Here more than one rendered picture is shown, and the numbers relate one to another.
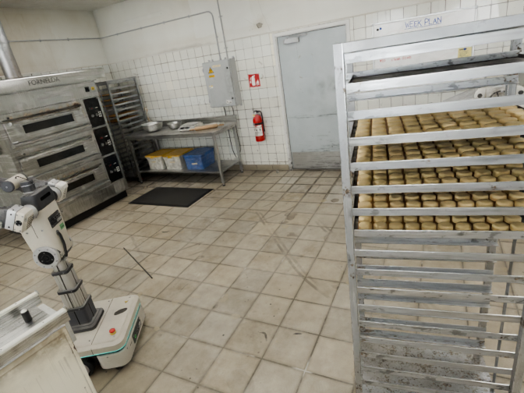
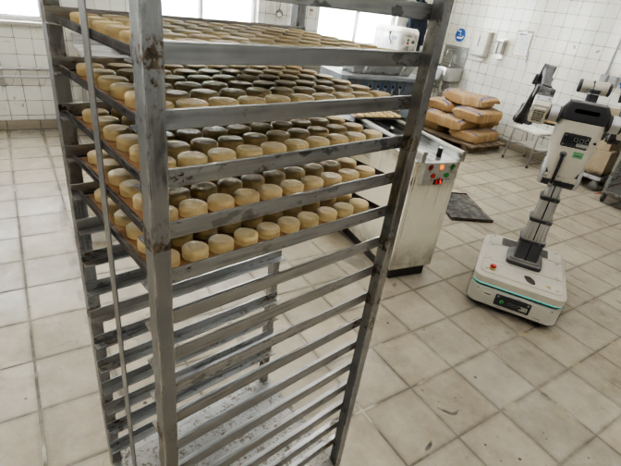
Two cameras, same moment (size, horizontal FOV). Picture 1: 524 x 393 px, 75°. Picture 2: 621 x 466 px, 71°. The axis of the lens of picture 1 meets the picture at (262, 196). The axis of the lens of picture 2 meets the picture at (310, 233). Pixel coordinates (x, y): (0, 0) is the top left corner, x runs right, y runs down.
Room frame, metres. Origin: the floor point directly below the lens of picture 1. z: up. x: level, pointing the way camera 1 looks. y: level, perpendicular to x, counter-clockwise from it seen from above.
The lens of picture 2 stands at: (1.80, -1.46, 1.59)
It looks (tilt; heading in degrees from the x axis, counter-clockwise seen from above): 28 degrees down; 115
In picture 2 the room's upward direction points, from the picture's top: 8 degrees clockwise
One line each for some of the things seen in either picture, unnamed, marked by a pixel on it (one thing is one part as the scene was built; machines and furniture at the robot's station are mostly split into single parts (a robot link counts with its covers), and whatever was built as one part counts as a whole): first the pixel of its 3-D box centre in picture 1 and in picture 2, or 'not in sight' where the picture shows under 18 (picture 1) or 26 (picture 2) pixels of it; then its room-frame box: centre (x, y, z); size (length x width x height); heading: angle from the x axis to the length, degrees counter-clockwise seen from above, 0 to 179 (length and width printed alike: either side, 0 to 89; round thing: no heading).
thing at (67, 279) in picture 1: (72, 292); (538, 225); (2.01, 1.39, 0.53); 0.11 x 0.11 x 0.40; 2
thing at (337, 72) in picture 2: not in sight; (371, 97); (0.70, 1.63, 1.01); 0.72 x 0.33 x 0.34; 52
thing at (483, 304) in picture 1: (420, 299); (270, 430); (1.43, -0.74, 0.51); 0.64 x 0.03 x 0.03; 70
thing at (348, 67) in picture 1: (357, 220); (380, 268); (1.56, -0.47, 0.97); 0.03 x 0.03 x 1.70; 70
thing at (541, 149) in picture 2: not in sight; (530, 145); (1.83, 4.95, 0.23); 0.45 x 0.45 x 0.46; 53
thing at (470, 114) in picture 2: not in sight; (478, 113); (1.06, 5.06, 0.47); 0.72 x 0.42 x 0.17; 66
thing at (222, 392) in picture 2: (421, 256); (277, 360); (1.43, -0.74, 0.78); 0.64 x 0.03 x 0.03; 70
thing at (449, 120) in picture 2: not in sight; (450, 118); (0.71, 5.02, 0.32); 0.72 x 0.42 x 0.17; 155
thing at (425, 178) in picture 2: (56, 323); (438, 173); (1.39, 1.10, 0.77); 0.24 x 0.04 x 0.14; 52
